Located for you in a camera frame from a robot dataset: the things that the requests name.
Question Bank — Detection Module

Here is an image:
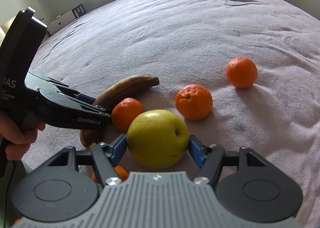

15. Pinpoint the brown spotted banana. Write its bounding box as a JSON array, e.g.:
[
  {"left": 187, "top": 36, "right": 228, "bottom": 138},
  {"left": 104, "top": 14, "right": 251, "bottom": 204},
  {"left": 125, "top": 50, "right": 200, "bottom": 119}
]
[{"left": 79, "top": 74, "right": 160, "bottom": 149}]

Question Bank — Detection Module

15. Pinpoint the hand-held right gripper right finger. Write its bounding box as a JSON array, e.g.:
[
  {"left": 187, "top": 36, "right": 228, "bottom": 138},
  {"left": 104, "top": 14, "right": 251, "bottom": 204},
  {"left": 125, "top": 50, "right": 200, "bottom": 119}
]
[{"left": 188, "top": 135, "right": 275, "bottom": 186}]

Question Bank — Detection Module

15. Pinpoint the yellow-green apple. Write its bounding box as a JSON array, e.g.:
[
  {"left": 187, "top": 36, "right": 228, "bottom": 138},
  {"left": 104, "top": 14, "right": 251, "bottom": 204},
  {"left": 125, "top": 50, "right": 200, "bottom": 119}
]
[{"left": 126, "top": 109, "right": 190, "bottom": 169}]

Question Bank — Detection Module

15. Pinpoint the purple bed sheet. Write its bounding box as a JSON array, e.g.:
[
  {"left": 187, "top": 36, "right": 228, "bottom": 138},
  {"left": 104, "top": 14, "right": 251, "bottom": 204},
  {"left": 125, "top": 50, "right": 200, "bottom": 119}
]
[{"left": 21, "top": 0, "right": 320, "bottom": 228}]

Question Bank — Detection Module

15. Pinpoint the white nightstand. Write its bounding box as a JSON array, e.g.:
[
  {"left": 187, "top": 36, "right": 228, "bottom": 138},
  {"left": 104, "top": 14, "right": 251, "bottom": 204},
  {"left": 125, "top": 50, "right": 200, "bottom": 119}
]
[{"left": 47, "top": 4, "right": 87, "bottom": 35}]

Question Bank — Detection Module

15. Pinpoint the person's left hand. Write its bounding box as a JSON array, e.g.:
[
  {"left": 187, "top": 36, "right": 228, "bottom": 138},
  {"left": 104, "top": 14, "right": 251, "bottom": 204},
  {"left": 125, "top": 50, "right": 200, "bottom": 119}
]
[{"left": 0, "top": 115, "right": 47, "bottom": 161}]

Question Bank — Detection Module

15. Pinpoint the orange mandarin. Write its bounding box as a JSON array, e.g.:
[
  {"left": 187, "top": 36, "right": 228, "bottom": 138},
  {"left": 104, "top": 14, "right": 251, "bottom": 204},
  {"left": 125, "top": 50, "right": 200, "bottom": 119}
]
[
  {"left": 111, "top": 97, "right": 145, "bottom": 131},
  {"left": 91, "top": 165, "right": 129, "bottom": 183},
  {"left": 175, "top": 84, "right": 213, "bottom": 121},
  {"left": 225, "top": 57, "right": 258, "bottom": 89}
]

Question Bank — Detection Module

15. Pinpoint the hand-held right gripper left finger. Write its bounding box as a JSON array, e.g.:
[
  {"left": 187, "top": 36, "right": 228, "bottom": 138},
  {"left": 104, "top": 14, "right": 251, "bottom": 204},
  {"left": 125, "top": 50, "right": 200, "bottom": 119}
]
[{"left": 41, "top": 134, "right": 128, "bottom": 187}]

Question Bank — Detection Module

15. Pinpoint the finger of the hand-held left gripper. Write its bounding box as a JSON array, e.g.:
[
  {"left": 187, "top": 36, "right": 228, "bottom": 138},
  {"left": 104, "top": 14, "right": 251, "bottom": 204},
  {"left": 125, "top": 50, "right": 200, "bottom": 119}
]
[
  {"left": 37, "top": 87, "right": 112, "bottom": 130},
  {"left": 25, "top": 70, "right": 97, "bottom": 105}
]

